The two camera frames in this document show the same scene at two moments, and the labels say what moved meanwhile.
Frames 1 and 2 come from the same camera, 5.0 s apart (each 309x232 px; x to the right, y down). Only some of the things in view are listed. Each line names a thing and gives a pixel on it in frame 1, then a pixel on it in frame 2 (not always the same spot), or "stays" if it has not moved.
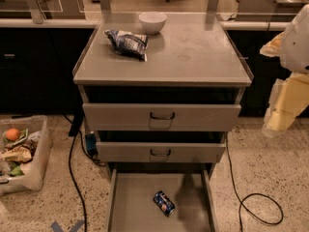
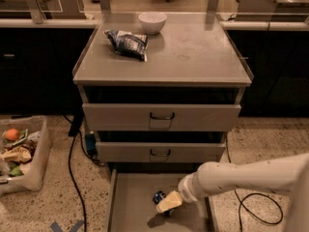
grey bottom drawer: (131, 207) stays
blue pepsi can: (164, 203) stays
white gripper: (296, 43) to (186, 188)
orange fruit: (13, 133) stays
